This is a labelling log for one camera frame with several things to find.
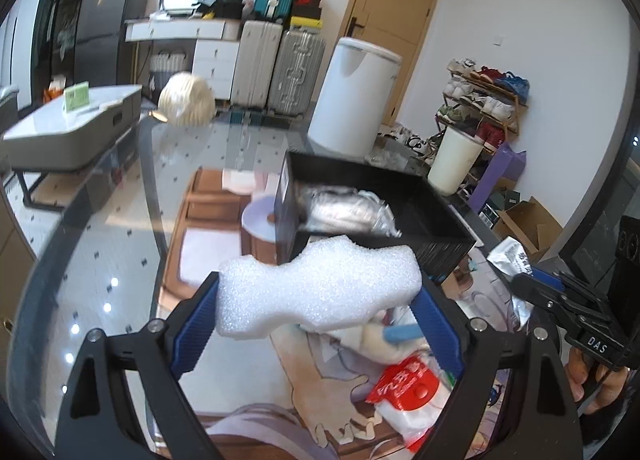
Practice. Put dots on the silver suitcase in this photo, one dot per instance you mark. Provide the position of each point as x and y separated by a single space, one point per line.
295 72

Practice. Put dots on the green tissue box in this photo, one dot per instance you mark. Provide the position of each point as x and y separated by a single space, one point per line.
76 96

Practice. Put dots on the silver foil packet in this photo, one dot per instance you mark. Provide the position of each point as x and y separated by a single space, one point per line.
510 258

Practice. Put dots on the bagged grey striped cloth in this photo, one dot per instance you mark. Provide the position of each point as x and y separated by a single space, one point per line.
345 210

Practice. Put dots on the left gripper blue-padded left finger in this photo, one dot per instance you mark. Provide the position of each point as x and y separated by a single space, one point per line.
97 419

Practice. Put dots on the wooden shoe rack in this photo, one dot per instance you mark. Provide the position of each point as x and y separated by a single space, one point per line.
483 102

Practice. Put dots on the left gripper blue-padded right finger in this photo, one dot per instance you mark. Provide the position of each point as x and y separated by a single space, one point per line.
537 418

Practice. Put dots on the wooden door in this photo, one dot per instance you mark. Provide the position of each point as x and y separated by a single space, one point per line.
397 25

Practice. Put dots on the white drawer desk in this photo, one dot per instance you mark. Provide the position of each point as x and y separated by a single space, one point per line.
216 46

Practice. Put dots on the white suitcase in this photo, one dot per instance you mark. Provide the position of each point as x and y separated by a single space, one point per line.
257 55

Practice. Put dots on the red white balloon glue bag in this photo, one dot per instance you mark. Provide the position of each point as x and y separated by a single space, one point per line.
410 397

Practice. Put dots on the white tall appliance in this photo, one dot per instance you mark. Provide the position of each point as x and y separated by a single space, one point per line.
351 105

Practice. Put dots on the brown cardboard box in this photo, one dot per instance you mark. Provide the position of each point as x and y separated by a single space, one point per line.
530 223

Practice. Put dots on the cream cylindrical bin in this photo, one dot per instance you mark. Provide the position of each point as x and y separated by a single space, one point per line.
454 159

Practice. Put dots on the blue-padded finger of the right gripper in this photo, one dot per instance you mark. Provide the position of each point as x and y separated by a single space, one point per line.
543 289

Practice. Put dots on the white foam piece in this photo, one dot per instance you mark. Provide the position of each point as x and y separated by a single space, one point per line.
332 284

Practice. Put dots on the anime print desk mat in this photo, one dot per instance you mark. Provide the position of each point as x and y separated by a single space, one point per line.
316 353

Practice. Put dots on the purple box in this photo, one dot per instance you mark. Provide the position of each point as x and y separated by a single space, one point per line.
505 164

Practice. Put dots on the white coffee table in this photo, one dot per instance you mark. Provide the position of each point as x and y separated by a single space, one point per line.
53 139

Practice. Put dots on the cream yarn bundle in bag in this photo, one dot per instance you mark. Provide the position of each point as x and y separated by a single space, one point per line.
187 100

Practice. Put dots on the black cardboard box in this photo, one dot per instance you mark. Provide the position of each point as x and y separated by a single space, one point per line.
429 227

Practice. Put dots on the green white packet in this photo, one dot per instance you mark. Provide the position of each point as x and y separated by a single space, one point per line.
447 378

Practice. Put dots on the black refrigerator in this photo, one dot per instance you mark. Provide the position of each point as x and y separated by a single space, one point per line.
82 41

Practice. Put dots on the person's right hand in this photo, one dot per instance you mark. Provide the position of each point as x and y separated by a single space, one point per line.
593 385

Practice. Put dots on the stacked shoe boxes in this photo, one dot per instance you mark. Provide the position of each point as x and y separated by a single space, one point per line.
306 14

